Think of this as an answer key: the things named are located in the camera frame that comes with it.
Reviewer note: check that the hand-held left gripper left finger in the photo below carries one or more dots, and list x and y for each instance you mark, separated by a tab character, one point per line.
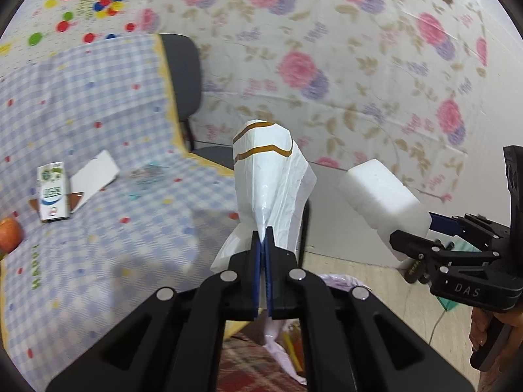
257	269

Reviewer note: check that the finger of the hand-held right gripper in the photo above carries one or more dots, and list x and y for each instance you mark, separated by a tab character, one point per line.
421	249
445	223

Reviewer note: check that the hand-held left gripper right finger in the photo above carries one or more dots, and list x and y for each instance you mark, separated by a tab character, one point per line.
269	277

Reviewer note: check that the white plastic jar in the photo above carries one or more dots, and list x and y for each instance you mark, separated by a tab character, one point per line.
380	196

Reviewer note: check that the white gold-striped plastic bag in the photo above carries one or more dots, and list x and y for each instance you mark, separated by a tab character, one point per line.
265	171

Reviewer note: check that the person's right hand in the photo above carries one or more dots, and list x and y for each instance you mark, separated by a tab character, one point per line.
478	330

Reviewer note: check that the pink plastic bag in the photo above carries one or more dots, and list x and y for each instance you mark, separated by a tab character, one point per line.
339	281

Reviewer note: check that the dark red patterned rug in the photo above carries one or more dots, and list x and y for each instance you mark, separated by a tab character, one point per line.
245	367

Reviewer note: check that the blue checkered polka-dot cloth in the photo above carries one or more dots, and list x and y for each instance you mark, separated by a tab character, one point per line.
122	232

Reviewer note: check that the floral print plastic sheet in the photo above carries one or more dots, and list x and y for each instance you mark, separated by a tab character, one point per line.
347	69

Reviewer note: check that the red cardboard toy box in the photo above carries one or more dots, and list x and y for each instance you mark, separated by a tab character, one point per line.
96	175

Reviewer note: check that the green and white milk carton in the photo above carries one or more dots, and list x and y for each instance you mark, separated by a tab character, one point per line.
53	192

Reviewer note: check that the orange crumpled scrap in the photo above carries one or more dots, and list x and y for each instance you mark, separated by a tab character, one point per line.
34	204

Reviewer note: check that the red apple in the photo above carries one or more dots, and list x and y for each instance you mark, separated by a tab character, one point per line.
9	235

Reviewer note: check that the balloon print plastic sheet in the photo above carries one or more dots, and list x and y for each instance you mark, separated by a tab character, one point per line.
41	16

